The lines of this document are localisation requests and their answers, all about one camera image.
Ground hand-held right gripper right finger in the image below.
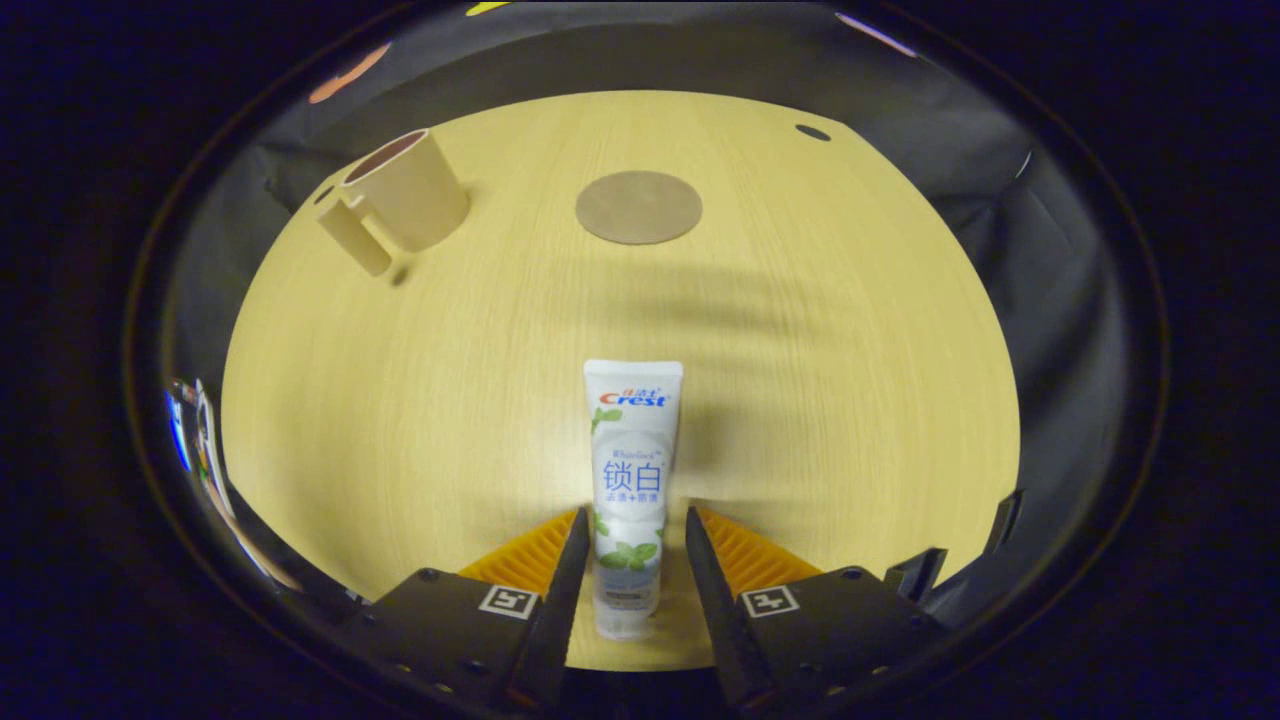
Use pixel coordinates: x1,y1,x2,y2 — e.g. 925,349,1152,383
685,505,946,716

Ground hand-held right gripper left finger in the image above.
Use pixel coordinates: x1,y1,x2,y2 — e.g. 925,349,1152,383
340,505,593,716

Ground white toothpaste tube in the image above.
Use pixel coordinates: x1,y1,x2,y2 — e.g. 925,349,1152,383
583,360,685,641

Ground round brown coaster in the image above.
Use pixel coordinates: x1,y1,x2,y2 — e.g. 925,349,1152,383
575,170,703,246

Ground beige cup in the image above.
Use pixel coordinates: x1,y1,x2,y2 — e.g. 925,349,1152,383
316,129,471,277

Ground wooden desktop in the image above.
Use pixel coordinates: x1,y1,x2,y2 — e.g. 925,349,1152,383
220,90,1021,671

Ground computer monitor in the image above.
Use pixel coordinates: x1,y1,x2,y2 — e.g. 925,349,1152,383
163,385,196,473

